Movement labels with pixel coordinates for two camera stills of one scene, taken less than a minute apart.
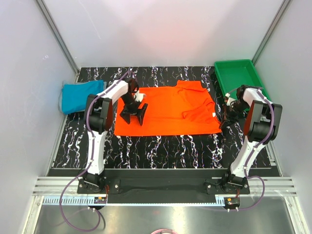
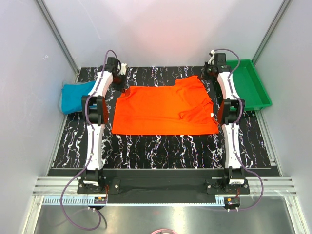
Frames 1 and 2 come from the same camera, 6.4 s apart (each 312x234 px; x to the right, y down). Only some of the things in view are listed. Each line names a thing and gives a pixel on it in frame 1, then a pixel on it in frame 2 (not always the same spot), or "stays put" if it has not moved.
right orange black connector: (232, 201) stays put
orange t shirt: (185, 108) stays put
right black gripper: (224, 122) -> (202, 74)
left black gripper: (126, 114) -> (121, 87)
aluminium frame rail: (273, 186) stays put
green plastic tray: (232, 74) stays put
